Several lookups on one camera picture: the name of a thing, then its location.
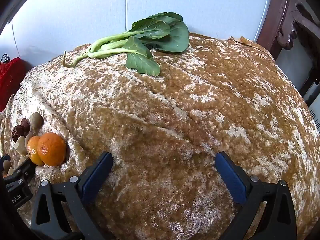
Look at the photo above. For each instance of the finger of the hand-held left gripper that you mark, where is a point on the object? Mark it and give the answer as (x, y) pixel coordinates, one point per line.
(5, 159)
(22, 168)

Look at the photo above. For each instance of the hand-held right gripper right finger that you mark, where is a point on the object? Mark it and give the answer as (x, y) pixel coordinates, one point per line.
(231, 178)

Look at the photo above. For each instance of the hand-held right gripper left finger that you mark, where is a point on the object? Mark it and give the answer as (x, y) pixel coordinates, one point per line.
(96, 173)

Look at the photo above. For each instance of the orange mandarin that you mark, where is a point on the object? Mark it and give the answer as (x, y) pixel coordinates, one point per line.
(33, 150)
(51, 149)

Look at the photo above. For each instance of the dark red jujube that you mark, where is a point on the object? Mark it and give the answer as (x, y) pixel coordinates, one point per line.
(17, 133)
(25, 124)

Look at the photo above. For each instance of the golden velvet blanket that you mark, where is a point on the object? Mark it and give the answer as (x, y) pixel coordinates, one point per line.
(175, 120)

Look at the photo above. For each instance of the green bok choy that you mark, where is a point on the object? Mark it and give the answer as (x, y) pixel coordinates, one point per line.
(160, 32)

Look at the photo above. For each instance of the dark wooden furniture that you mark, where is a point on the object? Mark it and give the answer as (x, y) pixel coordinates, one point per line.
(287, 20)

